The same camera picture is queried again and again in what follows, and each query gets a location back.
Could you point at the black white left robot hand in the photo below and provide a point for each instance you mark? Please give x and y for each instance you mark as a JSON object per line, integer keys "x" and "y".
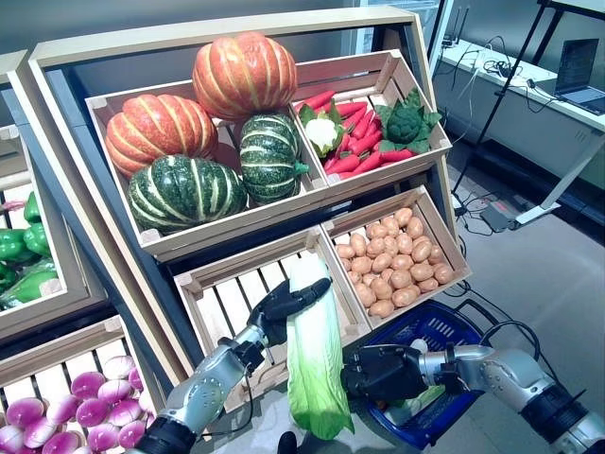
{"x": 271, "y": 317}

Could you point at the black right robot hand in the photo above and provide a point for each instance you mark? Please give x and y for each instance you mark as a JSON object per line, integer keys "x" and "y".
{"x": 383, "y": 373}

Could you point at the green white napa cabbage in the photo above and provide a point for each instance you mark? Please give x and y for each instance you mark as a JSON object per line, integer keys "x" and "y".
{"x": 418, "y": 345}
{"x": 425, "y": 397}
{"x": 314, "y": 359}

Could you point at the blue plastic shopping basket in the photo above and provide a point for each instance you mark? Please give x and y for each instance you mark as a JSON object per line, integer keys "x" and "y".
{"x": 439, "y": 326}

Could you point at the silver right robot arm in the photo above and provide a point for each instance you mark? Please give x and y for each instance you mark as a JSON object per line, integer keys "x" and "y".
{"x": 501, "y": 373}

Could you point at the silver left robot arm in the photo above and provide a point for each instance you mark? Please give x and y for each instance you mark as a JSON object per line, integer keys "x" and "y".
{"x": 203, "y": 392}

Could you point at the wooden cabbage crate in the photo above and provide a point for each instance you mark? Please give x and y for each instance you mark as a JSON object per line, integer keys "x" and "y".
{"x": 227, "y": 302}

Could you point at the brown potato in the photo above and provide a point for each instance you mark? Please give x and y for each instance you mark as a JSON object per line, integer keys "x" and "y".
{"x": 382, "y": 262}
{"x": 404, "y": 242}
{"x": 376, "y": 230}
{"x": 354, "y": 276}
{"x": 420, "y": 250}
{"x": 402, "y": 261}
{"x": 390, "y": 224}
{"x": 403, "y": 216}
{"x": 361, "y": 265}
{"x": 345, "y": 250}
{"x": 401, "y": 279}
{"x": 427, "y": 284}
{"x": 381, "y": 308}
{"x": 357, "y": 243}
{"x": 405, "y": 296}
{"x": 421, "y": 272}
{"x": 414, "y": 228}
{"x": 375, "y": 247}
{"x": 391, "y": 245}
{"x": 443, "y": 273}
{"x": 380, "y": 287}
{"x": 365, "y": 294}
{"x": 435, "y": 254}

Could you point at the wooden pumpkin crate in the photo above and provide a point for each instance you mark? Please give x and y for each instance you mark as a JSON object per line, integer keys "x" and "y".
{"x": 227, "y": 229}

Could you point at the black left robot foot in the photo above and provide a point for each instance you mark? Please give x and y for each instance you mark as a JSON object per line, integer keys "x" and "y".
{"x": 288, "y": 444}

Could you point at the wooden potato crate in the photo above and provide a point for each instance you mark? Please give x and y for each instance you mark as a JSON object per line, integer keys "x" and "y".
{"x": 368, "y": 213}

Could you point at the purple white onion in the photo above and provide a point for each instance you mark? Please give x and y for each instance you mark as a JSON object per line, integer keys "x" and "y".
{"x": 40, "y": 432}
{"x": 26, "y": 410}
{"x": 87, "y": 384}
{"x": 131, "y": 432}
{"x": 118, "y": 366}
{"x": 125, "y": 410}
{"x": 63, "y": 409}
{"x": 114, "y": 390}
{"x": 92, "y": 411}
{"x": 101, "y": 436}
{"x": 63, "y": 444}
{"x": 135, "y": 378}
{"x": 9, "y": 437}

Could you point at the green striped pumpkin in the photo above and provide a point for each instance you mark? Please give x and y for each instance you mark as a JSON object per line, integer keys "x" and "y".
{"x": 269, "y": 156}
{"x": 184, "y": 194}

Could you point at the red carrot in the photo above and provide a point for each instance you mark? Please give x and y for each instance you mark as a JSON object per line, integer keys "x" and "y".
{"x": 341, "y": 144}
{"x": 317, "y": 100}
{"x": 397, "y": 155}
{"x": 368, "y": 163}
{"x": 365, "y": 127}
{"x": 366, "y": 143}
{"x": 355, "y": 118}
{"x": 344, "y": 165}
{"x": 352, "y": 108}

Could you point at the white power strip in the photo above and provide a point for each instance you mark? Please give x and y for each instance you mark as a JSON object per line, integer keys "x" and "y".
{"x": 457, "y": 203}

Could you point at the wooden carrot crate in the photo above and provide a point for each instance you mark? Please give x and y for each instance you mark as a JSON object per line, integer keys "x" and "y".
{"x": 392, "y": 172}

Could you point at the grey power adapter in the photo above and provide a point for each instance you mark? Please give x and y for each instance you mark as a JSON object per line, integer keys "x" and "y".
{"x": 494, "y": 218}

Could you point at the white cauliflower with leaves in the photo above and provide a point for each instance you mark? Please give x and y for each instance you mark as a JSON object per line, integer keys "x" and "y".
{"x": 321, "y": 130}

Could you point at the wooden pepper crate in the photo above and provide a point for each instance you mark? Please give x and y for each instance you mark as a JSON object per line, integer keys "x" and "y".
{"x": 57, "y": 309}

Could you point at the orange striped pumpkin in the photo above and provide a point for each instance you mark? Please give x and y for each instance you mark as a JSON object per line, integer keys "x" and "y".
{"x": 246, "y": 75}
{"x": 156, "y": 132}

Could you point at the green broccoli with leaves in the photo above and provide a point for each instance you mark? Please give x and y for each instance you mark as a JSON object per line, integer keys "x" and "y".
{"x": 404, "y": 123}

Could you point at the green bell pepper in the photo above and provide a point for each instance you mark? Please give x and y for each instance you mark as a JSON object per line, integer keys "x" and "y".
{"x": 28, "y": 284}
{"x": 38, "y": 239}
{"x": 33, "y": 208}
{"x": 12, "y": 243}

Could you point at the white office desk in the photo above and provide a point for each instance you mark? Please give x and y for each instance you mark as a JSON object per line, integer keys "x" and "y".
{"x": 543, "y": 137}

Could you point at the black tripod stand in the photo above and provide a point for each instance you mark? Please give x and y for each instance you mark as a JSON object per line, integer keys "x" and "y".
{"x": 499, "y": 94}

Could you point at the black router with antennas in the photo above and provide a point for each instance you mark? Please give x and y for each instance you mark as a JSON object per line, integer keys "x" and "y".
{"x": 449, "y": 43}

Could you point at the wooden neighbour display shelf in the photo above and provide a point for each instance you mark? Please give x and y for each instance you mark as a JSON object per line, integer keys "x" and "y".
{"x": 12, "y": 61}

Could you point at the dark grey laptop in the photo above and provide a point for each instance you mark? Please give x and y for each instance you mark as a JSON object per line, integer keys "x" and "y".
{"x": 579, "y": 61}

